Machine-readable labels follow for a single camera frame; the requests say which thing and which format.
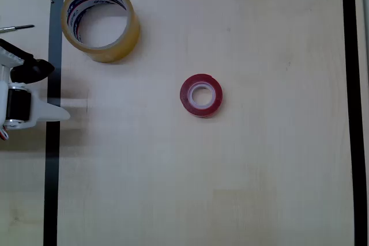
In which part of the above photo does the large clear tape roll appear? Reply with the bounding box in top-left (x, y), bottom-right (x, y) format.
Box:
top-left (60, 0), bottom-right (141, 64)

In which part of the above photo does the red white servo cable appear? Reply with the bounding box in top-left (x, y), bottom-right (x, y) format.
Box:
top-left (0, 123), bottom-right (10, 143)

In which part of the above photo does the thin black-tipped screwdriver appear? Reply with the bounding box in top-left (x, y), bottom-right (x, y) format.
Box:
top-left (0, 24), bottom-right (35, 33)

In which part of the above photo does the small red tape roll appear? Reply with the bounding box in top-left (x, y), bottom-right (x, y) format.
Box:
top-left (179, 73), bottom-right (224, 119)

